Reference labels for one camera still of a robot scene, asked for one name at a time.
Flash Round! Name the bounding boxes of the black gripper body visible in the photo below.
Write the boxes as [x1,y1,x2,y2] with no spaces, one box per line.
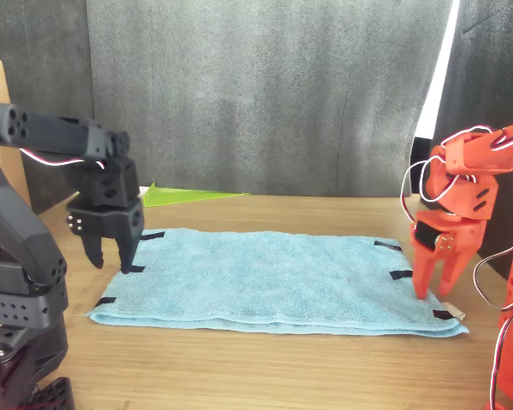
[66,197,146,243]

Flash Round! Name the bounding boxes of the green plastic folder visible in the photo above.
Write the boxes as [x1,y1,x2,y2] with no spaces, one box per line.
[143,182,250,208]

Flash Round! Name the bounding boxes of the white red wire black arm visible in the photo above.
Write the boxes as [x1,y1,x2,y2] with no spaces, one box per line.
[19,147,109,171]

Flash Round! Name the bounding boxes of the white red wire orange gripper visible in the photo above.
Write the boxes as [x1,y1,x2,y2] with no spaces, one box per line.
[400,124,513,224]

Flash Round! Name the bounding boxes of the white red wire orange base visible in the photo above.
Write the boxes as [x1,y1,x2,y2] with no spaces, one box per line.
[473,244,513,410]

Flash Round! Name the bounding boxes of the grey felt partition panel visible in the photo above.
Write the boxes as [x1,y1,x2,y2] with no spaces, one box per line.
[85,0,454,198]
[410,0,513,281]
[0,0,97,215]

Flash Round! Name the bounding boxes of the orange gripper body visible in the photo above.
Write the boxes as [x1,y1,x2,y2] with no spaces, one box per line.
[410,210,488,258]

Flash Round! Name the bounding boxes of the light blue towel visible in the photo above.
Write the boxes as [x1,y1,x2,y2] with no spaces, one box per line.
[85,227,470,338]

